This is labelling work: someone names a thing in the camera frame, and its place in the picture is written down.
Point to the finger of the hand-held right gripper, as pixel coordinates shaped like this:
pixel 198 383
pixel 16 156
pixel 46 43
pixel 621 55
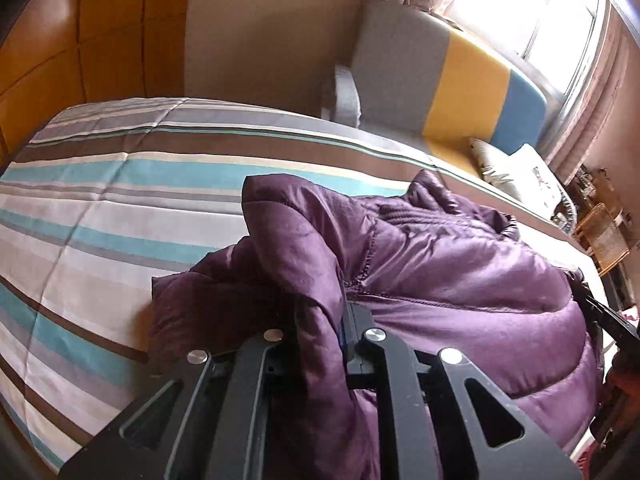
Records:
pixel 607 317

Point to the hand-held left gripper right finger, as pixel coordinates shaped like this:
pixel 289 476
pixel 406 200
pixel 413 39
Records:
pixel 362 360

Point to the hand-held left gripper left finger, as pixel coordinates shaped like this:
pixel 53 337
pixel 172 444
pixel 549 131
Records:
pixel 255 375

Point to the purple down jacket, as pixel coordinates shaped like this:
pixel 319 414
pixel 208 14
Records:
pixel 450 280

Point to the wicker chair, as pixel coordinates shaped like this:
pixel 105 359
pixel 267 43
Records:
pixel 607 237

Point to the grey striped round cushion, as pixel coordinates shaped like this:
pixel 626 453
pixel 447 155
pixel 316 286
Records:
pixel 567 212

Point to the cluttered side table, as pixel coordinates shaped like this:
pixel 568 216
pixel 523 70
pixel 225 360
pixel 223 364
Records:
pixel 592 185

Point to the white printed pillow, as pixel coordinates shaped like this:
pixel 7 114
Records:
pixel 535 175

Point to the cream pillow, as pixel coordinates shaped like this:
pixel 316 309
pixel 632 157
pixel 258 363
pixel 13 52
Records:
pixel 482 157

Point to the striped bed cover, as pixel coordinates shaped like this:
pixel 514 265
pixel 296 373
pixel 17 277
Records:
pixel 125 200

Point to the pink curtain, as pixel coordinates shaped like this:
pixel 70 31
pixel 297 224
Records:
pixel 590 100

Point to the grey yellow blue sofa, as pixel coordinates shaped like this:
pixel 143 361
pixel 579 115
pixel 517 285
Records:
pixel 400 70

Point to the bright window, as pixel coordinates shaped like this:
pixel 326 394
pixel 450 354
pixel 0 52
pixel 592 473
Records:
pixel 525 5

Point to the wooden wardrobe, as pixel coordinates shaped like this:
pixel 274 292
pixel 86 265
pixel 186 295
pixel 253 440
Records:
pixel 100 35

